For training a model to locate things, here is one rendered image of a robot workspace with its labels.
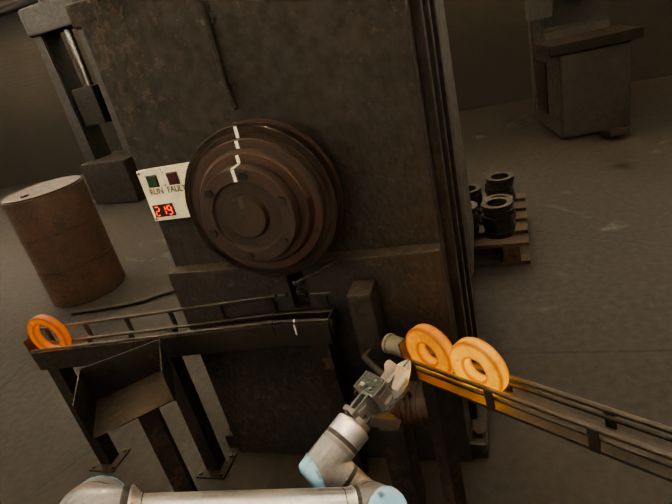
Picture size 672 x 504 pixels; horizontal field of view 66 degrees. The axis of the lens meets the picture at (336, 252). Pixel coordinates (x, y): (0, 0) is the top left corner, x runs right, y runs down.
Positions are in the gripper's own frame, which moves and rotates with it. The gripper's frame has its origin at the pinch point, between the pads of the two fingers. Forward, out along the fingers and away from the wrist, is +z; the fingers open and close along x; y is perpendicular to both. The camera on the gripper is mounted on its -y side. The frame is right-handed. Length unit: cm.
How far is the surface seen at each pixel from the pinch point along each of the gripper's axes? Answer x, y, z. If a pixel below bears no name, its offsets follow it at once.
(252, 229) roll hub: 41, 38, 1
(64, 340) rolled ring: 130, 13, -58
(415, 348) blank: 4.0, -3.1, 6.8
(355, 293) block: 28.3, 4.9, 11.7
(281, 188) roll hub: 32, 45, 11
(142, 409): 67, 5, -53
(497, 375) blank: -21.9, -0.3, 7.7
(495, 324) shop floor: 55, -102, 81
